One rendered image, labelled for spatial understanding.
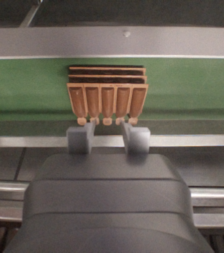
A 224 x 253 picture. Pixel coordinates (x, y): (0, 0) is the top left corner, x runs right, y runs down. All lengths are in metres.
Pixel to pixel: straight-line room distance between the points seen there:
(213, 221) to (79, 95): 0.26
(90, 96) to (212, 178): 0.33
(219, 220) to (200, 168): 0.17
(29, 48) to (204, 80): 0.26
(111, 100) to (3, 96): 0.19
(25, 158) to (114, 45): 0.33
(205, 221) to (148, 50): 0.25
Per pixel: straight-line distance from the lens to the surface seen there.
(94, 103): 0.26
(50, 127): 0.38
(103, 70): 0.26
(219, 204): 0.46
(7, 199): 0.46
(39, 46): 0.28
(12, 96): 0.35
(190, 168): 0.46
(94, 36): 0.29
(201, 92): 0.34
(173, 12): 1.02
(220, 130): 0.42
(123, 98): 0.25
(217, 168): 0.48
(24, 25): 0.67
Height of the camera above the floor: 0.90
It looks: 33 degrees down
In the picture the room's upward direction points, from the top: 178 degrees counter-clockwise
